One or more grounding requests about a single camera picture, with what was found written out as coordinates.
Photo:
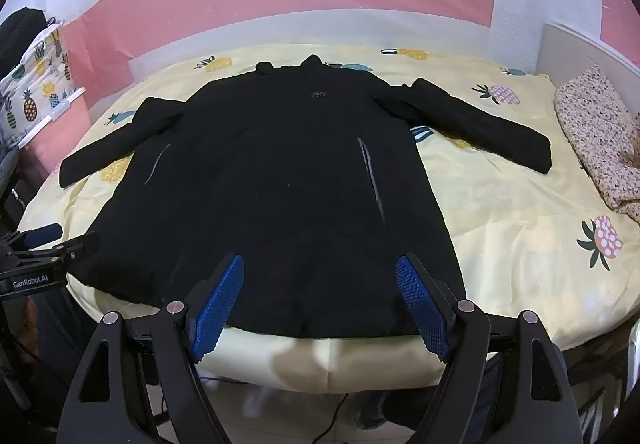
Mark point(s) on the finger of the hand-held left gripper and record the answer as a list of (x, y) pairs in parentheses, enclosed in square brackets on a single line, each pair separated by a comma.
[(75, 246), (45, 233)]

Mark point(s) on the yellow pineapple print bed sheet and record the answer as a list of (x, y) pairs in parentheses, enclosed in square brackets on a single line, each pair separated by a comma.
[(500, 234)]

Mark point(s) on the black jacket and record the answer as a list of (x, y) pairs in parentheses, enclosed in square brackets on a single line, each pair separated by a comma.
[(270, 184)]

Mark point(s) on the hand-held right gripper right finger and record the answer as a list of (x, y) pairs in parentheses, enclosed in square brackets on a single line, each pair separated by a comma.
[(417, 304)]

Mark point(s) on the black clothing pile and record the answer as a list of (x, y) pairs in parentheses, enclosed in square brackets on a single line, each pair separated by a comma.
[(20, 37)]

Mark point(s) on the pineapple print fabric organizer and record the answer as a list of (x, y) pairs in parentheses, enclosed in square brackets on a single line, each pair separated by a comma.
[(35, 89)]

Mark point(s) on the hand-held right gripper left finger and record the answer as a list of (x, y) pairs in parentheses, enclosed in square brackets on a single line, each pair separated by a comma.
[(220, 304)]

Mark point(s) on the white headboard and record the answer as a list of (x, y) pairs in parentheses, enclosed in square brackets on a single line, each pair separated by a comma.
[(565, 47)]

